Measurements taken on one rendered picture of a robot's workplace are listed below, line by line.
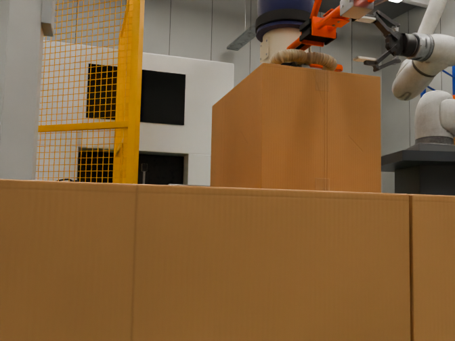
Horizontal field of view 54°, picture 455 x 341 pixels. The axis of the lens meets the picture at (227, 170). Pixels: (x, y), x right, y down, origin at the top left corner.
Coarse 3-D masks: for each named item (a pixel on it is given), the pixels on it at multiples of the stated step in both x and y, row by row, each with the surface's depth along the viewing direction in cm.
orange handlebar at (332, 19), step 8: (368, 0) 118; (336, 8) 126; (328, 16) 130; (336, 16) 128; (320, 24) 135; (328, 24) 133; (336, 24) 133; (344, 24) 133; (296, 40) 151; (288, 48) 156; (304, 48) 154; (312, 64) 173
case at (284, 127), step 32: (224, 96) 170; (256, 96) 135; (288, 96) 132; (320, 96) 135; (352, 96) 139; (224, 128) 168; (256, 128) 134; (288, 128) 132; (320, 128) 135; (352, 128) 138; (224, 160) 166; (256, 160) 133; (288, 160) 131; (320, 160) 134; (352, 160) 137
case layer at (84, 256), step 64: (0, 192) 52; (64, 192) 54; (128, 192) 56; (192, 192) 58; (256, 192) 61; (320, 192) 64; (0, 256) 51; (64, 256) 53; (128, 256) 55; (192, 256) 58; (256, 256) 60; (320, 256) 63; (384, 256) 67; (448, 256) 70; (0, 320) 51; (64, 320) 53; (128, 320) 55; (192, 320) 57; (256, 320) 60; (320, 320) 63; (384, 320) 66; (448, 320) 69
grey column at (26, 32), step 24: (24, 0) 236; (24, 24) 235; (24, 48) 234; (24, 72) 233; (24, 96) 232; (24, 120) 232; (0, 144) 227; (24, 144) 231; (0, 168) 226; (24, 168) 230
